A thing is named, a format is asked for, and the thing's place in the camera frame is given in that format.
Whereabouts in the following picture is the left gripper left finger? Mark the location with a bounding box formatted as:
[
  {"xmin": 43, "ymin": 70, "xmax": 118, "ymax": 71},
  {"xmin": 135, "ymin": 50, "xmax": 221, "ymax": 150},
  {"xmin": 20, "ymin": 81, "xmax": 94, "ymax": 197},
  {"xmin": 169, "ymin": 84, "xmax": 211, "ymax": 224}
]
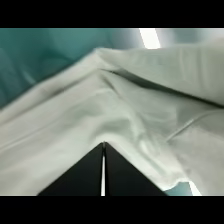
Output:
[{"xmin": 37, "ymin": 142, "xmax": 105, "ymax": 197}]

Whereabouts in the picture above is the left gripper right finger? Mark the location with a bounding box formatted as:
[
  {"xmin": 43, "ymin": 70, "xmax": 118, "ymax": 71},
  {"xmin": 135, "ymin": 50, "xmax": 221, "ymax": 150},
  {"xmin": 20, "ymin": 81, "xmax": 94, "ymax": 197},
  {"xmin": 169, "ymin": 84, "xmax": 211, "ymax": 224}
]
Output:
[{"xmin": 103, "ymin": 142, "xmax": 167, "ymax": 197}]

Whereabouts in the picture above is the white T-shirt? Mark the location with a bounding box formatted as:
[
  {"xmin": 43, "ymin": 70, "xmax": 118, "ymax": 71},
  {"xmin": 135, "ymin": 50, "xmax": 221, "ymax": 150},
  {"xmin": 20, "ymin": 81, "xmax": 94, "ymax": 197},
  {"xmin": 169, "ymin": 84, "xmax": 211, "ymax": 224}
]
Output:
[{"xmin": 0, "ymin": 36, "xmax": 224, "ymax": 197}]

